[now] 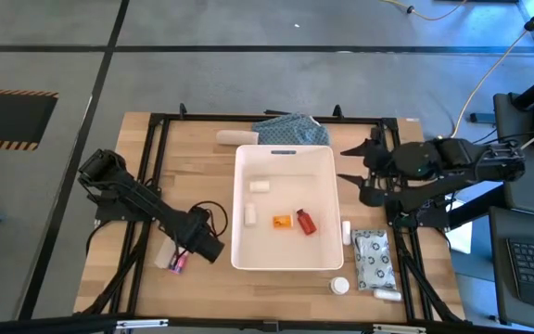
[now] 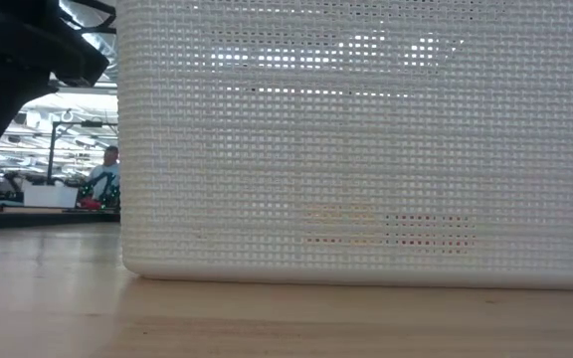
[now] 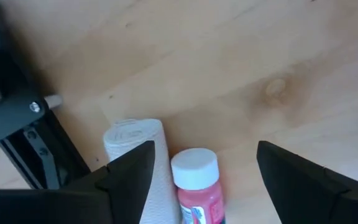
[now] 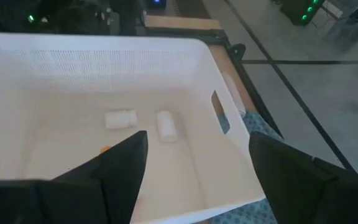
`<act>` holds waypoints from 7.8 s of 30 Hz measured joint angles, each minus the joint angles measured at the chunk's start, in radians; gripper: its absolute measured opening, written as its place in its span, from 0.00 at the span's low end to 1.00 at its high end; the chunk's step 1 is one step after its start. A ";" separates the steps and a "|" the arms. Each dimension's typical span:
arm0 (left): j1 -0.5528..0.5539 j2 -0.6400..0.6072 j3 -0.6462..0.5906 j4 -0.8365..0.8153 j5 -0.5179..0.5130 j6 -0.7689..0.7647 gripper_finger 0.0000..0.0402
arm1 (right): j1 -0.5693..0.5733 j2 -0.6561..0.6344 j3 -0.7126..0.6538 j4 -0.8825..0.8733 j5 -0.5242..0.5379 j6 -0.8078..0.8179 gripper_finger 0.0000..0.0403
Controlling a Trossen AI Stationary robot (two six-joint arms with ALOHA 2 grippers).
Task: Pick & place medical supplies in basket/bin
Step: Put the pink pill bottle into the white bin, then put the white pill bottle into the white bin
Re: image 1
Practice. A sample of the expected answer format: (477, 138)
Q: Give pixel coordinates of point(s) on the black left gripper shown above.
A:
(204, 246)

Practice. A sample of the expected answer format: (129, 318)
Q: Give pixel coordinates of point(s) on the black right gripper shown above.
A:
(380, 171)

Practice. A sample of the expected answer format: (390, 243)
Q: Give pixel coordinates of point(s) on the white plastic pill bottle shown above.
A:
(250, 214)

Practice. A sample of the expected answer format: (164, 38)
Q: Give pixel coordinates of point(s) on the red medicine bottle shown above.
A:
(306, 223)

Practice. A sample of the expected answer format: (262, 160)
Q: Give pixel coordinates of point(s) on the white small block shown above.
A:
(259, 186)

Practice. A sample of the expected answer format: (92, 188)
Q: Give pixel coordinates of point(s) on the white perforated plastic basket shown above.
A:
(285, 250)

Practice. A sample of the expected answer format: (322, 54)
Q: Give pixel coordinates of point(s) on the small orange box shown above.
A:
(283, 222)

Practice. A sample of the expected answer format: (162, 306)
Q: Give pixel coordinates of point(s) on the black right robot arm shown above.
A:
(457, 158)

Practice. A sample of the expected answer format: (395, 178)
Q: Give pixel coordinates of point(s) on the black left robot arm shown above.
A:
(128, 190)

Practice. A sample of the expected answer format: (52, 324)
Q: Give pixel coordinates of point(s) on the pink small item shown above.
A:
(179, 264)

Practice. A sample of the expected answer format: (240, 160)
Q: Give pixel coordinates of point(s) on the white tube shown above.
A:
(346, 233)

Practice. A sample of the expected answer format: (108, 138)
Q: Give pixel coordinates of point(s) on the blue patterned cloth gown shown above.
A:
(290, 132)

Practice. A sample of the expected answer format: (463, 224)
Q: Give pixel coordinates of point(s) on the grey patterned soft packet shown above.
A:
(373, 260)

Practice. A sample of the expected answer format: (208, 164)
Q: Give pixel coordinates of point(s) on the beige bandage roll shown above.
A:
(237, 137)

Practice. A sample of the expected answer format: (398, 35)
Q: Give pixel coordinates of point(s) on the white round cap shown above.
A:
(339, 286)

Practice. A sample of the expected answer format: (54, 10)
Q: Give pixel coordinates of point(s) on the black side desk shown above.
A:
(508, 116)

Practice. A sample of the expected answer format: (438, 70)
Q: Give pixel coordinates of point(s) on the black crossbeam with silver brackets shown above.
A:
(63, 325)

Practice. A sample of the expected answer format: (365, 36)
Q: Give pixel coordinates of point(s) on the black floor mat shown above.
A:
(7, 116)

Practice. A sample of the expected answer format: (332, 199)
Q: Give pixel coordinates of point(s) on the black frame clamp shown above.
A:
(338, 111)
(182, 111)

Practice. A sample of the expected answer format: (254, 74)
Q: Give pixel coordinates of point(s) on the black metal table frame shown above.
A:
(211, 117)

